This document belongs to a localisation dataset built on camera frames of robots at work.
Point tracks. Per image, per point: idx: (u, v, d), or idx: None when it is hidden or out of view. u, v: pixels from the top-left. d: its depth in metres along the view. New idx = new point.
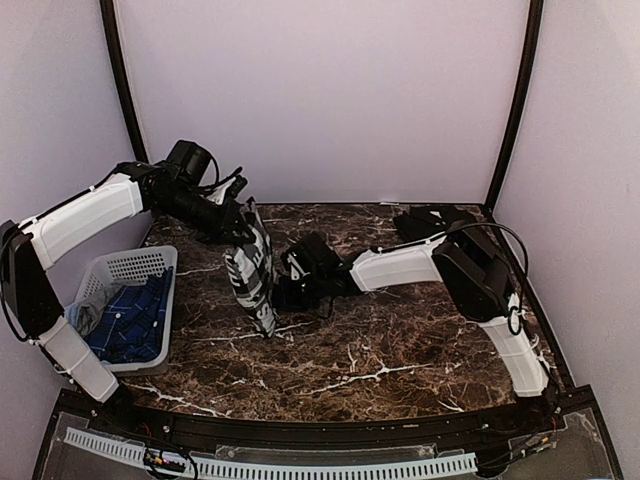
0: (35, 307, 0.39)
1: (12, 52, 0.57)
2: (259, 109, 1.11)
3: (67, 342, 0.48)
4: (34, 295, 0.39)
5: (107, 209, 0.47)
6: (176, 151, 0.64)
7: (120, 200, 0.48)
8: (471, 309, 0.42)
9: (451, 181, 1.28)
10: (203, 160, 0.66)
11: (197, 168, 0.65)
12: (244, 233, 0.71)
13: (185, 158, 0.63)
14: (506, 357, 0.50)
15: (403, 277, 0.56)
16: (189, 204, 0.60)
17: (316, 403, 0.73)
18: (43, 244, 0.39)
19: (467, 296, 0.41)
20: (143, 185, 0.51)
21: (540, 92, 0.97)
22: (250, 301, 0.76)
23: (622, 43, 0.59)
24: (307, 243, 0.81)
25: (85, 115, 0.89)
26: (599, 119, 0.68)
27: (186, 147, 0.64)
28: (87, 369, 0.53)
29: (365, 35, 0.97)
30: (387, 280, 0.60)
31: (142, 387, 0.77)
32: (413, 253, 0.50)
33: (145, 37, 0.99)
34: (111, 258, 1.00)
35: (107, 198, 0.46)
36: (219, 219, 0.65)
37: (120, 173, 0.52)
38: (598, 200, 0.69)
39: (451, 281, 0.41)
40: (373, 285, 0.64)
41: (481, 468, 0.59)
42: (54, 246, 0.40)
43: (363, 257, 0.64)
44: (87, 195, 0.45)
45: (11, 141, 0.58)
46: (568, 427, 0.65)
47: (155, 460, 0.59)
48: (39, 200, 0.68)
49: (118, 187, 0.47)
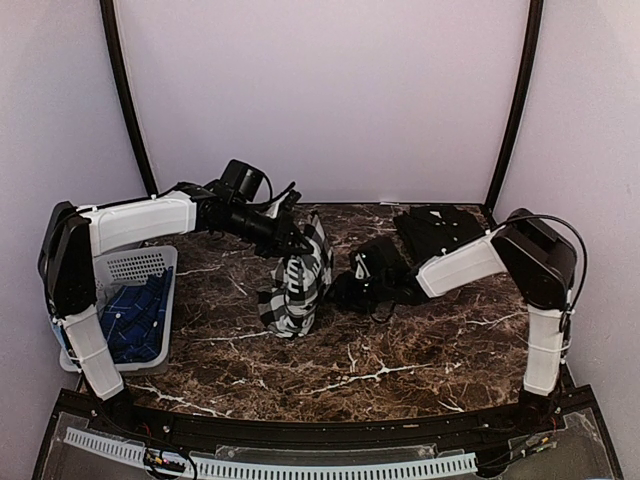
0: (73, 290, 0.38)
1: (11, 52, 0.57)
2: (259, 110, 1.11)
3: (87, 332, 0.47)
4: (74, 276, 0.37)
5: (164, 218, 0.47)
6: (230, 170, 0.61)
7: (176, 215, 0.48)
8: (534, 295, 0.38)
9: (451, 181, 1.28)
10: (256, 179, 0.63)
11: (250, 188, 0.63)
12: (301, 244, 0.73)
13: (238, 180, 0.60)
14: (533, 350, 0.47)
15: (472, 278, 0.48)
16: (242, 222, 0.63)
17: (316, 403, 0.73)
18: (98, 233, 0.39)
19: (531, 279, 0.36)
20: (200, 208, 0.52)
21: (540, 92, 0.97)
22: (302, 310, 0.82)
23: (623, 43, 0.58)
24: (380, 246, 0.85)
25: (85, 114, 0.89)
26: (599, 120, 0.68)
27: (238, 168, 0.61)
28: (96, 364, 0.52)
29: (365, 36, 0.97)
30: (456, 281, 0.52)
31: (142, 387, 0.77)
32: (476, 246, 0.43)
33: (145, 37, 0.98)
34: (111, 258, 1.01)
35: (165, 210, 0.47)
36: (271, 231, 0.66)
37: (179, 190, 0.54)
38: (598, 199, 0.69)
39: (513, 265, 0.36)
40: (444, 290, 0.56)
41: (481, 468, 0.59)
42: (105, 238, 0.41)
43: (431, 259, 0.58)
44: (148, 201, 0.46)
45: (12, 142, 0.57)
46: (568, 427, 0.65)
47: (155, 460, 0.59)
48: (39, 202, 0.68)
49: (177, 203, 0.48)
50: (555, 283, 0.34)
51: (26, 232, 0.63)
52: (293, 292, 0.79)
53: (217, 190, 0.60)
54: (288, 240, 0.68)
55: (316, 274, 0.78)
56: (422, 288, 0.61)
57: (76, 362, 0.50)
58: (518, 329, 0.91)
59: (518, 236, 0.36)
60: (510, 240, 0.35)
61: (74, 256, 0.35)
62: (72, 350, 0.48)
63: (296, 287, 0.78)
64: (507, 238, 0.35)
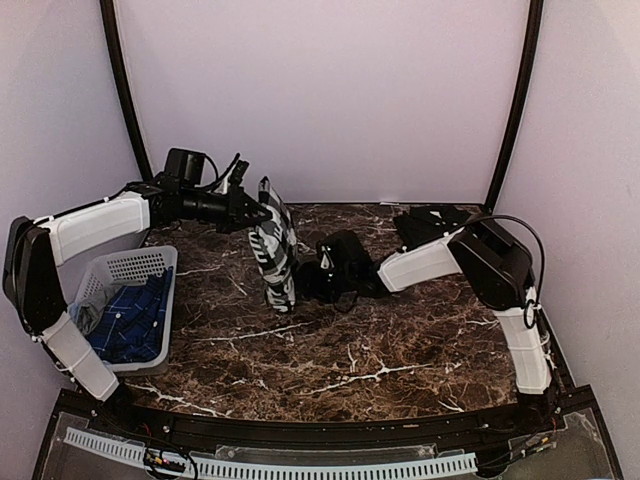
0: (42, 301, 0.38)
1: (11, 52, 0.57)
2: (259, 110, 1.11)
3: (67, 340, 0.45)
4: (41, 287, 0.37)
5: (118, 219, 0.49)
6: (171, 161, 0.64)
7: (130, 214, 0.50)
8: (490, 296, 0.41)
9: (452, 181, 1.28)
10: (199, 164, 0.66)
11: (193, 171, 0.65)
12: (258, 212, 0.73)
13: (181, 168, 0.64)
14: (514, 350, 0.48)
15: (428, 274, 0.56)
16: (194, 205, 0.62)
17: (316, 403, 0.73)
18: (58, 240, 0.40)
19: (487, 282, 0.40)
20: (152, 204, 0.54)
21: (540, 92, 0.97)
22: (278, 276, 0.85)
23: (622, 44, 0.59)
24: (343, 240, 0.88)
25: (85, 114, 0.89)
26: (599, 121, 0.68)
27: (178, 157, 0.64)
28: (88, 369, 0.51)
29: (364, 37, 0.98)
30: (412, 278, 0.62)
31: (142, 387, 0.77)
32: (433, 245, 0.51)
33: (144, 37, 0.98)
34: (112, 258, 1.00)
35: (118, 212, 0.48)
36: (225, 208, 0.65)
37: (129, 190, 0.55)
38: (598, 199, 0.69)
39: (469, 268, 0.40)
40: (403, 284, 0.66)
41: (481, 468, 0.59)
42: (65, 245, 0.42)
43: (391, 258, 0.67)
44: (100, 204, 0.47)
45: (12, 143, 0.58)
46: (568, 427, 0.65)
47: (155, 460, 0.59)
48: (39, 202, 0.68)
49: (130, 202, 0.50)
50: (507, 286, 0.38)
51: None
52: (263, 262, 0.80)
53: (164, 181, 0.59)
54: (244, 214, 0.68)
55: (279, 238, 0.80)
56: (385, 282, 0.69)
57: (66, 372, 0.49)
58: None
59: (472, 240, 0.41)
60: (465, 244, 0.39)
61: (36, 266, 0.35)
62: (59, 361, 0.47)
63: (264, 257, 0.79)
64: (462, 242, 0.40)
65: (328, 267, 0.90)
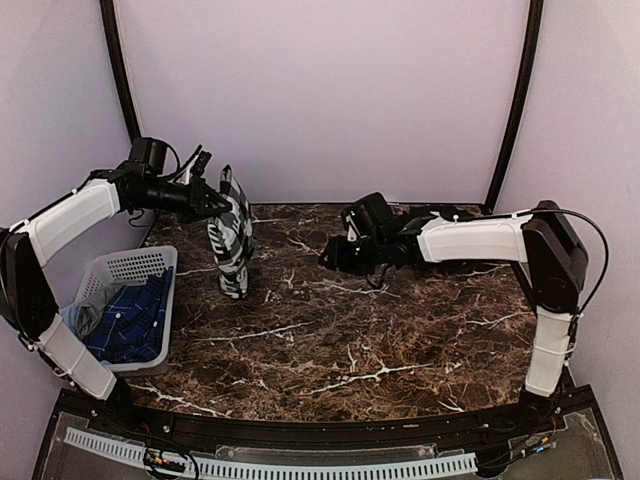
0: (33, 306, 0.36)
1: (9, 52, 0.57)
2: (259, 109, 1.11)
3: (62, 343, 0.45)
4: (31, 293, 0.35)
5: (90, 210, 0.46)
6: (136, 147, 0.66)
7: (101, 202, 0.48)
8: (546, 293, 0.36)
9: (452, 181, 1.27)
10: (163, 150, 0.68)
11: (159, 160, 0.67)
12: (219, 205, 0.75)
13: (146, 154, 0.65)
14: (536, 350, 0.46)
15: (483, 254, 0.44)
16: (157, 196, 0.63)
17: (316, 403, 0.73)
18: (41, 241, 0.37)
19: (547, 277, 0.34)
20: (121, 189, 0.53)
21: (540, 91, 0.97)
22: (232, 267, 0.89)
23: (622, 43, 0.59)
24: (370, 204, 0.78)
25: (85, 114, 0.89)
26: (599, 121, 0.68)
27: (143, 143, 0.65)
28: (84, 367, 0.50)
29: (364, 38, 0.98)
30: (458, 254, 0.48)
31: (142, 387, 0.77)
32: (498, 226, 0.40)
33: (144, 37, 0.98)
34: (111, 258, 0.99)
35: (88, 202, 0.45)
36: (187, 197, 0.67)
37: (96, 179, 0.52)
38: (598, 198, 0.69)
39: (535, 257, 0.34)
40: (444, 257, 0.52)
41: (481, 468, 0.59)
42: (49, 244, 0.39)
43: (436, 224, 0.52)
44: (70, 198, 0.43)
45: (11, 143, 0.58)
46: (568, 427, 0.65)
47: (155, 460, 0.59)
48: (39, 201, 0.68)
49: (97, 190, 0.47)
50: (571, 292, 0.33)
51: None
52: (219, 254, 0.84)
53: (130, 167, 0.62)
54: (205, 205, 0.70)
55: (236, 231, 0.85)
56: (421, 251, 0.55)
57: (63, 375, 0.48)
58: (518, 328, 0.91)
59: (548, 228, 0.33)
60: (544, 234, 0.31)
61: (22, 273, 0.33)
62: (56, 365, 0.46)
63: (220, 249, 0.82)
64: (542, 233, 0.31)
65: (359, 236, 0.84)
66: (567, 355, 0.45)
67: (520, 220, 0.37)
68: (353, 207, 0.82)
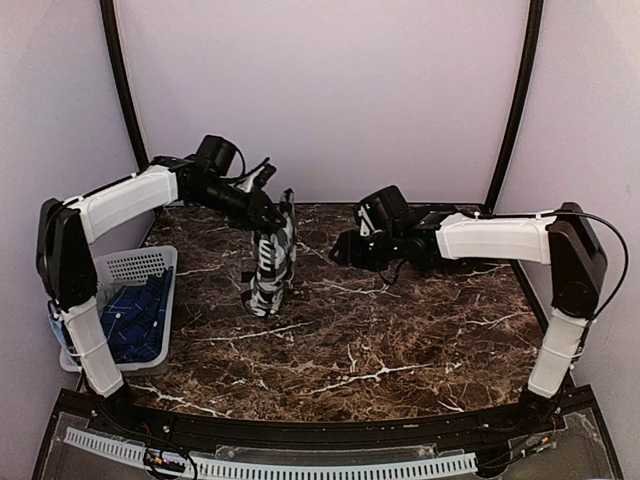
0: (75, 280, 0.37)
1: (11, 52, 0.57)
2: (259, 109, 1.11)
3: (90, 325, 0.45)
4: (76, 267, 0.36)
5: (145, 195, 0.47)
6: (206, 144, 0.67)
7: (158, 188, 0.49)
8: (567, 299, 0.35)
9: (452, 181, 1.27)
10: (230, 153, 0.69)
11: (225, 161, 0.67)
12: (276, 220, 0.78)
13: (213, 153, 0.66)
14: (545, 352, 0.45)
15: (504, 254, 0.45)
16: (217, 195, 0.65)
17: (316, 403, 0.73)
18: (90, 220, 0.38)
19: (569, 281, 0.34)
20: (179, 178, 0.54)
21: (539, 91, 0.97)
22: (273, 286, 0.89)
23: (621, 42, 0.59)
24: (385, 195, 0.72)
25: (85, 113, 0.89)
26: (599, 120, 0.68)
27: (213, 141, 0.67)
28: (97, 360, 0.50)
29: (364, 38, 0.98)
30: (480, 254, 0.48)
31: (142, 387, 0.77)
32: (523, 226, 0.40)
33: (145, 37, 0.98)
34: (111, 258, 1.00)
35: (144, 187, 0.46)
36: (244, 205, 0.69)
37: (157, 165, 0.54)
38: (598, 198, 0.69)
39: (558, 259, 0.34)
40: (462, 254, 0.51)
41: (481, 468, 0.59)
42: (97, 226, 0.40)
43: (457, 221, 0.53)
44: (127, 183, 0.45)
45: (13, 144, 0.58)
46: (569, 427, 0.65)
47: (155, 460, 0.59)
48: (39, 200, 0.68)
49: (157, 177, 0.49)
50: (591, 297, 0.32)
51: (24, 232, 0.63)
52: (265, 270, 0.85)
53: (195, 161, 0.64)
54: (261, 216, 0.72)
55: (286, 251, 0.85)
56: (438, 248, 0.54)
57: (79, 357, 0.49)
58: (518, 328, 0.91)
59: (571, 229, 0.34)
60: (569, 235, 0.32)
61: (68, 246, 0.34)
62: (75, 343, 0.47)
63: (267, 266, 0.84)
64: (567, 234, 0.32)
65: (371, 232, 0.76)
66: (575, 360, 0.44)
67: (545, 222, 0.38)
68: (366, 200, 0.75)
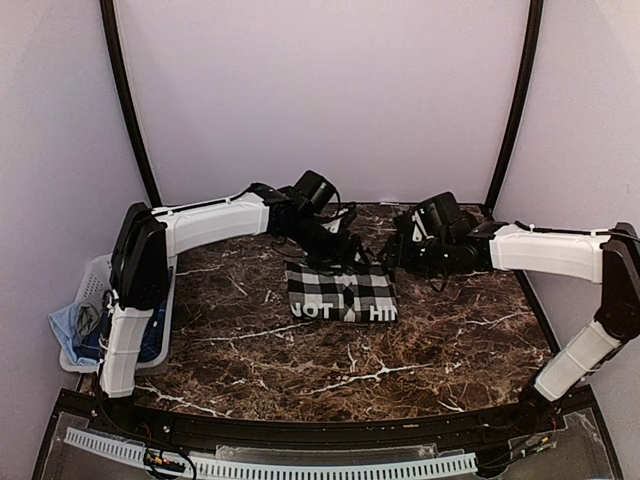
0: (147, 287, 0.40)
1: (12, 52, 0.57)
2: (259, 109, 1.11)
3: (131, 329, 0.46)
4: (149, 275, 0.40)
5: (234, 222, 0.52)
6: (306, 182, 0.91)
7: (246, 218, 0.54)
8: (618, 324, 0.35)
9: (452, 181, 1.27)
10: (327, 193, 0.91)
11: (319, 198, 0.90)
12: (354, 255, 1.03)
13: (312, 189, 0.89)
14: (565, 356, 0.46)
15: (552, 268, 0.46)
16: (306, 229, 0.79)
17: (316, 403, 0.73)
18: (174, 236, 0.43)
19: (618, 303, 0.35)
20: (270, 212, 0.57)
21: (539, 92, 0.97)
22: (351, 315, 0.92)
23: (622, 43, 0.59)
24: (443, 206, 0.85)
25: (85, 114, 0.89)
26: (599, 121, 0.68)
27: (314, 181, 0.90)
28: (122, 359, 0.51)
29: (365, 38, 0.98)
30: (529, 266, 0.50)
31: (142, 387, 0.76)
32: (575, 242, 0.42)
33: (145, 37, 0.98)
34: None
35: (232, 215, 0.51)
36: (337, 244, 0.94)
37: (256, 193, 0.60)
38: (598, 198, 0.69)
39: (614, 280, 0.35)
40: (514, 266, 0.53)
41: (481, 468, 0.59)
42: (180, 240, 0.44)
43: (511, 231, 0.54)
44: (221, 207, 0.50)
45: (12, 144, 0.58)
46: (568, 427, 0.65)
47: (155, 460, 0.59)
48: (38, 201, 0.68)
49: (250, 208, 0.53)
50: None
51: (24, 232, 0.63)
52: (367, 314, 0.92)
53: (296, 196, 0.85)
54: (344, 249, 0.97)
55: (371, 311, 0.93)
56: (489, 258, 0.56)
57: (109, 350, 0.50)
58: (518, 328, 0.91)
59: (626, 250, 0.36)
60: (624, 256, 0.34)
61: (146, 256, 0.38)
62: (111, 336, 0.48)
63: (374, 315, 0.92)
64: (620, 255, 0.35)
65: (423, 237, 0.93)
66: (589, 375, 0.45)
67: (600, 240, 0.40)
68: (421, 206, 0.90)
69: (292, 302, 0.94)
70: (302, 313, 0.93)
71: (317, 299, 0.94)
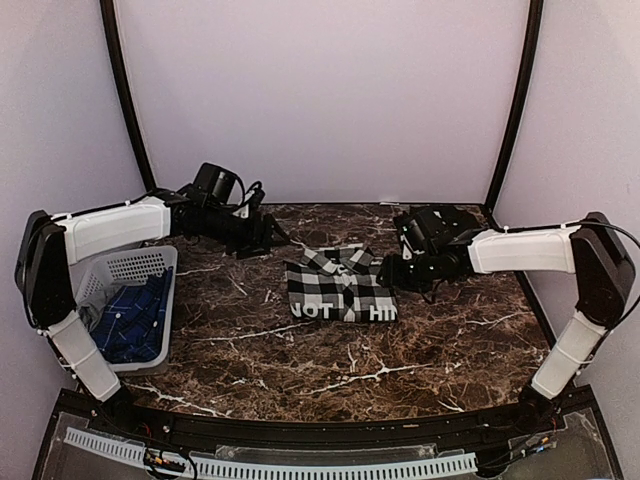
0: (49, 297, 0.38)
1: (11, 53, 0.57)
2: (259, 109, 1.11)
3: (72, 339, 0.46)
4: (53, 283, 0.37)
5: (135, 226, 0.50)
6: (205, 174, 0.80)
7: (150, 221, 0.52)
8: (595, 307, 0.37)
9: (452, 181, 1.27)
10: (230, 180, 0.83)
11: (222, 189, 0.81)
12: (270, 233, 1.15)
13: (210, 182, 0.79)
14: (556, 350, 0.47)
15: (528, 265, 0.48)
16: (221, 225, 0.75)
17: (316, 403, 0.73)
18: (74, 240, 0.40)
19: (596, 290, 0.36)
20: (173, 213, 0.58)
21: (539, 91, 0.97)
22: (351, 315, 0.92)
23: (622, 43, 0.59)
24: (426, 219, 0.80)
25: (85, 113, 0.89)
26: (599, 121, 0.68)
27: (211, 172, 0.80)
28: (90, 368, 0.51)
29: (364, 37, 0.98)
30: (508, 266, 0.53)
31: (142, 387, 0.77)
32: (546, 237, 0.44)
33: (145, 36, 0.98)
34: (111, 258, 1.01)
35: (133, 218, 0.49)
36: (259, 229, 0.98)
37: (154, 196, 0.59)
38: (598, 198, 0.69)
39: (585, 267, 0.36)
40: (495, 266, 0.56)
41: (481, 468, 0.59)
42: (81, 246, 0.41)
43: (487, 236, 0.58)
44: (119, 209, 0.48)
45: (11, 144, 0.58)
46: (568, 427, 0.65)
47: (155, 460, 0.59)
48: (38, 201, 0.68)
49: (150, 210, 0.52)
50: (617, 304, 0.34)
51: (24, 233, 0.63)
52: (367, 315, 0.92)
53: (194, 193, 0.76)
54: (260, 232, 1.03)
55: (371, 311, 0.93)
56: (471, 261, 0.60)
57: (69, 368, 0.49)
58: (518, 328, 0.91)
59: (595, 239, 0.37)
60: (592, 243, 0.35)
61: (50, 261, 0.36)
62: (62, 357, 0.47)
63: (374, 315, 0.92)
64: (590, 243, 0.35)
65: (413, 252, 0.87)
66: (583, 368, 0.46)
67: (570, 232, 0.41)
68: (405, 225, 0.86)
69: (292, 303, 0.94)
70: (302, 313, 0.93)
71: (317, 299, 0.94)
